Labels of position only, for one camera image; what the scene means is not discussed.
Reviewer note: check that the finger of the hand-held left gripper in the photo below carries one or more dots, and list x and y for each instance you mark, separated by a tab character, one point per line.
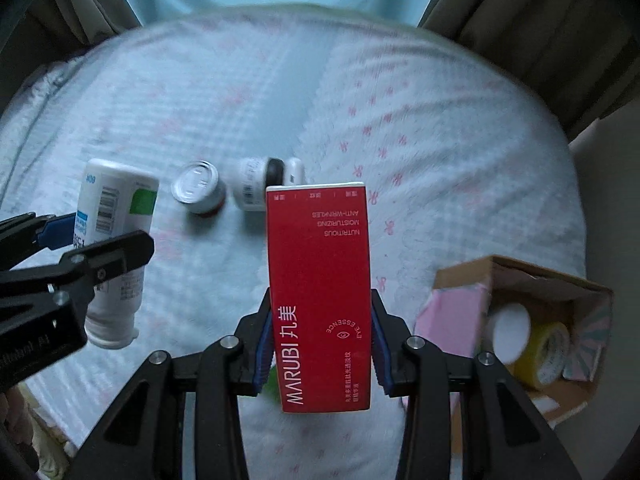
55	227
120	252

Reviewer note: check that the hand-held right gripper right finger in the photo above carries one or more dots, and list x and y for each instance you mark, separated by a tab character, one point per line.
381	355

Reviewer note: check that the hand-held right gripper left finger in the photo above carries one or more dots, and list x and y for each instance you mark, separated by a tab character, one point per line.
262	355

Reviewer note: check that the white bottle with green label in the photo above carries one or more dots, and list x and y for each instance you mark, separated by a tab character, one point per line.
117	210

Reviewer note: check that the red carton box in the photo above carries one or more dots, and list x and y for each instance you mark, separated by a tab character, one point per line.
320	300

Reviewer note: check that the cardboard box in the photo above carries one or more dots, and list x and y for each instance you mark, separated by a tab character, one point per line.
550	285

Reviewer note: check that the pink packet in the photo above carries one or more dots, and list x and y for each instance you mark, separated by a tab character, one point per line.
452	317

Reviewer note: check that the small can with silver lid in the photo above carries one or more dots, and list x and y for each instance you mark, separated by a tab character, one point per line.
199	187

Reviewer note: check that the yellow jar with white lid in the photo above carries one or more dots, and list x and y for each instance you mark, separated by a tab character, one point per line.
530	345

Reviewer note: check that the small white bottle dark band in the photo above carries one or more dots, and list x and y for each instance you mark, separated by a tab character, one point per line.
260	182

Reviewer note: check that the beige curtain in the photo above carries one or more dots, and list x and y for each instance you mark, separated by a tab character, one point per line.
65	5
540	25

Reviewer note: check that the white floral bed blanket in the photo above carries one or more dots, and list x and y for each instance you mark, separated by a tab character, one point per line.
320	100

